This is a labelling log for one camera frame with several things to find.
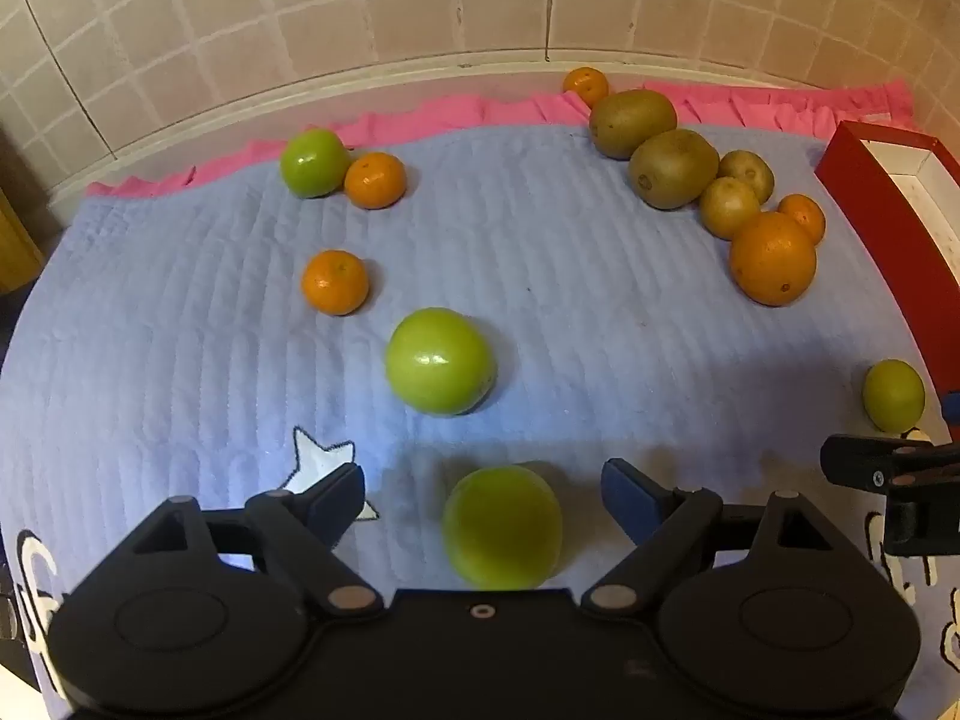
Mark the green apple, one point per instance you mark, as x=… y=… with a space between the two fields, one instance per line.
x=440 y=361
x=315 y=163
x=892 y=395
x=501 y=527

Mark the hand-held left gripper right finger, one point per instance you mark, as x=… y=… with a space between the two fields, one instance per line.
x=622 y=491

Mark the small brown kiwi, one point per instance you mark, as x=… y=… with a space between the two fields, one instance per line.
x=748 y=172
x=727 y=208

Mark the red cardboard box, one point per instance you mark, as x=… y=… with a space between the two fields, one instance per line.
x=862 y=180

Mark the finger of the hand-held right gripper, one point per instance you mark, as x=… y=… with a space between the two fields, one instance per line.
x=952 y=405
x=862 y=461

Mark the small orange tangerine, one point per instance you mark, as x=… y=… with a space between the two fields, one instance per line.
x=586 y=85
x=804 y=214
x=335 y=283
x=375 y=180

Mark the wooden cabinet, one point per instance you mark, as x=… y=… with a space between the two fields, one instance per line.
x=15 y=240

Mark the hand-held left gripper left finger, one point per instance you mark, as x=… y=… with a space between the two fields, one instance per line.
x=341 y=499

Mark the blue quilt with pink ruffle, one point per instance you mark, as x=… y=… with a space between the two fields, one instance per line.
x=600 y=315

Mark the large orange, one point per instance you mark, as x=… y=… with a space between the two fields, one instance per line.
x=772 y=258

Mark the large brown kiwi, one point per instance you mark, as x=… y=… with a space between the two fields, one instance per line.
x=632 y=122
x=673 y=168

